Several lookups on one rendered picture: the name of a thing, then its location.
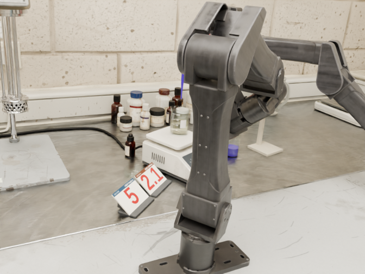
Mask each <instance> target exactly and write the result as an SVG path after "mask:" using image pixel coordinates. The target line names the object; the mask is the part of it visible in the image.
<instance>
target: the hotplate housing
mask: <svg viewBox="0 0 365 274"><path fill-rule="evenodd" d="M189 153H192V145H191V146H188V147H186V148H183V149H181V150H175V149H172V148H170V147H167V146H165V145H162V144H160V143H157V142H155V141H152V140H149V139H148V140H145V141H144V142H143V146H142V160H143V161H142V163H143V164H145V165H149V164H150V163H151V162H152V163H153V164H154V165H155V166H156V167H157V169H158V170H159V171H161V172H163V173H166V174H168V175H170V176H172V177H174V178H177V179H179V180H181V181H183V182H186V183H187V181H188V178H189V175H190V170H191V167H190V166H189V165H188V164H187V162H186V161H184V159H183V158H182V157H183V156H185V155H187V154H189Z"/></svg>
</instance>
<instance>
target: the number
mask: <svg viewBox="0 0 365 274"><path fill-rule="evenodd" d="M145 196H146V194H145V192H144V191H143V190H142V189H141V188H140V187H139V186H138V184H137V183H136V182H135V181H133V182H132V183H131V184H130V185H128V186H127V187H126V188H125V189H124V190H122V191H121V192H120V193H119V194H118V195H117V196H115V197H116V198H117V199H118V200H119V201H120V203H121V204H122V205H123V206H124V207H125V209H126V210H127V211H128V212H130V211H131V210H132V209H133V207H134V206H136V205H137V204H138V203H139V202H140V201H141V200H142V199H143V198H144V197H145Z"/></svg>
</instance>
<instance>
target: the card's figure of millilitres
mask: <svg viewBox="0 0 365 274"><path fill-rule="evenodd" d="M138 179H139V180H140V181H141V183H142V184H143V185H144V186H145V187H146V188H147V189H148V191H149V192H151V191H152V190H153V189H154V188H155V187H156V186H157V185H158V184H159V183H160V182H161V181H162V180H163V179H164V176H163V175H162V174H161V173H160V171H159V170H158V169H157V168H156V167H155V166H154V165H153V166H151V167H150V168H149V169H148V170H147V171H145V172H144V173H143V174H141V175H140V176H139V177H138Z"/></svg>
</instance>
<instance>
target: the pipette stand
mask: <svg viewBox="0 0 365 274"><path fill-rule="evenodd" d="M264 125H265V118H264V119H263V120H261V121H260V123H259V130H258V134H257V141H256V143H255V144H252V145H248V148H249V149H251V150H253V151H255V152H258V153H260V154H262V155H265V156H267V157H268V156H270V155H274V154H277V153H280V152H283V150H284V149H282V148H280V147H277V146H274V145H272V144H270V143H268V142H265V141H262V136H263V129H264Z"/></svg>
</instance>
